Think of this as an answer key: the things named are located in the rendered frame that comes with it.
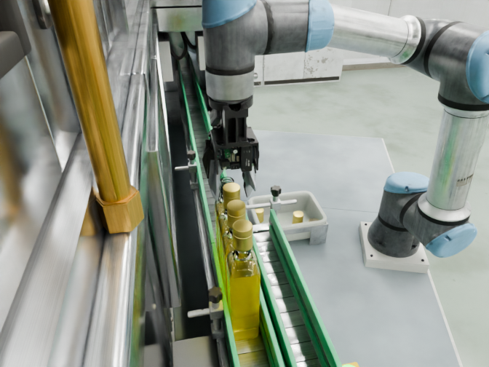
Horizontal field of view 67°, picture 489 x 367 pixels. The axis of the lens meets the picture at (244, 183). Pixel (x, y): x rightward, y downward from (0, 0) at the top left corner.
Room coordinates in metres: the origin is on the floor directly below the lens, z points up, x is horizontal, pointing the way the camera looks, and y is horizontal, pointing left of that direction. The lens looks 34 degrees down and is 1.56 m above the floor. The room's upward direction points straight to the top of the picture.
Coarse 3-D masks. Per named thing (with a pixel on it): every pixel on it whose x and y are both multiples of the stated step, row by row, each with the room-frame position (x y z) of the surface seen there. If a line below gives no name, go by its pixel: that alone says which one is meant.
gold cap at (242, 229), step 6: (234, 222) 0.48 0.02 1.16; (240, 222) 0.48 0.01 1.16; (246, 222) 0.48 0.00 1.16; (234, 228) 0.47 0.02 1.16; (240, 228) 0.47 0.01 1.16; (246, 228) 0.47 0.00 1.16; (252, 228) 0.47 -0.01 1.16; (234, 234) 0.46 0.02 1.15; (240, 234) 0.46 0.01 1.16; (246, 234) 0.46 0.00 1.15; (252, 234) 0.47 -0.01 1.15; (234, 240) 0.46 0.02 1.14; (240, 240) 0.46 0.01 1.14; (246, 240) 0.46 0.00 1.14; (252, 240) 0.47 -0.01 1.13; (234, 246) 0.46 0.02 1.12; (240, 246) 0.46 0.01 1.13; (246, 246) 0.46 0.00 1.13; (252, 246) 0.47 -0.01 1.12
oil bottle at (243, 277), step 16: (256, 256) 0.49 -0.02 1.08; (240, 272) 0.45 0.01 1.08; (256, 272) 0.45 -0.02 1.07; (240, 288) 0.45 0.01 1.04; (256, 288) 0.45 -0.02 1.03; (240, 304) 0.45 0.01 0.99; (256, 304) 0.45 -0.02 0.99; (240, 320) 0.45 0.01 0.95; (256, 320) 0.45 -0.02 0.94; (240, 336) 0.45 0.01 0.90; (256, 336) 0.45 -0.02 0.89
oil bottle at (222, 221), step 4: (224, 212) 0.60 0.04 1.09; (220, 216) 0.59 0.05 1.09; (224, 216) 0.59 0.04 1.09; (220, 220) 0.58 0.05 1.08; (224, 220) 0.58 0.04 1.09; (220, 224) 0.57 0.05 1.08; (224, 224) 0.57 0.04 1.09; (220, 228) 0.57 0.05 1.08; (224, 228) 0.56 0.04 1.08; (228, 228) 0.56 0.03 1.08; (220, 232) 0.56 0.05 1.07; (220, 236) 0.56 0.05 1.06; (220, 240) 0.56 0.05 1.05; (220, 244) 0.56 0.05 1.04; (220, 248) 0.57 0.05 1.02; (220, 252) 0.57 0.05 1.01; (220, 256) 0.57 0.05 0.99; (220, 260) 0.58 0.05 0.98; (220, 264) 0.58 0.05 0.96; (220, 268) 0.59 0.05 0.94
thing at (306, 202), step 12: (288, 192) 1.03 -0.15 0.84; (300, 192) 1.03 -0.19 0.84; (252, 204) 0.96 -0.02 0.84; (300, 204) 1.02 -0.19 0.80; (312, 204) 0.98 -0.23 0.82; (264, 216) 0.98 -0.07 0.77; (288, 216) 0.98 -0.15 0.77; (312, 216) 0.96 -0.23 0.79; (324, 216) 0.90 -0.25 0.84; (288, 228) 0.85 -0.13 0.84
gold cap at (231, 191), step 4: (228, 184) 0.60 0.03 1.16; (232, 184) 0.60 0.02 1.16; (236, 184) 0.60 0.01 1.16; (224, 188) 0.58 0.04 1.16; (228, 188) 0.58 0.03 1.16; (232, 188) 0.58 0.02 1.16; (236, 188) 0.58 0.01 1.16; (224, 192) 0.58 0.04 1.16; (228, 192) 0.57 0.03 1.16; (232, 192) 0.57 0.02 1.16; (236, 192) 0.58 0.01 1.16; (224, 196) 0.58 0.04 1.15; (228, 196) 0.57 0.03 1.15; (232, 196) 0.57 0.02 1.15; (236, 196) 0.58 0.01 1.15; (224, 200) 0.58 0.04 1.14; (228, 200) 0.57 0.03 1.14; (224, 204) 0.58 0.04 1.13
